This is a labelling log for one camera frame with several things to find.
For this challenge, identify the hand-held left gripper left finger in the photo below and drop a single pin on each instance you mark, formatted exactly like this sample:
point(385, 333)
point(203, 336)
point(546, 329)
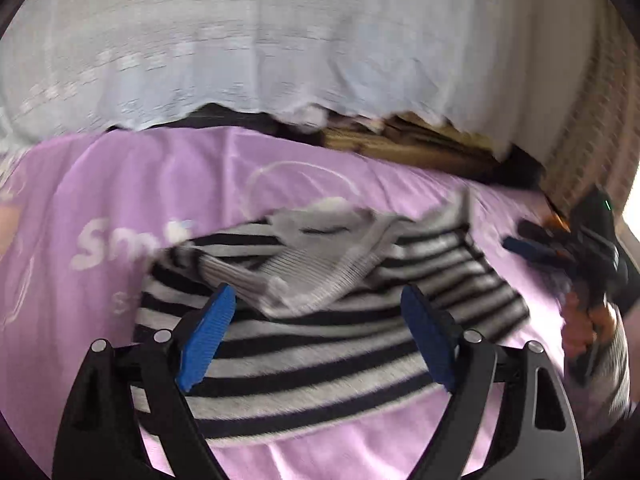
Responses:
point(210, 340)

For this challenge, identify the person's right hand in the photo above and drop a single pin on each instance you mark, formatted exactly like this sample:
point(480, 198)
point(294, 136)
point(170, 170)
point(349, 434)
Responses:
point(580, 330)

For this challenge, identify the white lace cloth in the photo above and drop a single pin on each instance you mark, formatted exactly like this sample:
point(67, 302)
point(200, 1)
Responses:
point(280, 40)

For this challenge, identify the brown woven mat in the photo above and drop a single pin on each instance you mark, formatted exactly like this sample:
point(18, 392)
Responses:
point(415, 145)

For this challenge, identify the black grey striped sweater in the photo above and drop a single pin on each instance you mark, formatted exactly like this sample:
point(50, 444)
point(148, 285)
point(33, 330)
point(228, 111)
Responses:
point(320, 340)

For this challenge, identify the purple printed bed sheet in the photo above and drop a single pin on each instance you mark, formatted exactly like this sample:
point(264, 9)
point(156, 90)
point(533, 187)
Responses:
point(100, 200)

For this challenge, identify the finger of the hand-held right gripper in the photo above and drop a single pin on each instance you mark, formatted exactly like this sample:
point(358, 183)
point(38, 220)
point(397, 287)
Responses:
point(530, 251)
point(542, 232)

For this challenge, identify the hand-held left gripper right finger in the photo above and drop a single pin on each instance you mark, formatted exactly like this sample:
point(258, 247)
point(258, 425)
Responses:
point(430, 340)

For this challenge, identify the person's right forearm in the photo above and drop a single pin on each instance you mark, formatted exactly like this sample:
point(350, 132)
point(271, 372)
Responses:
point(612, 380)

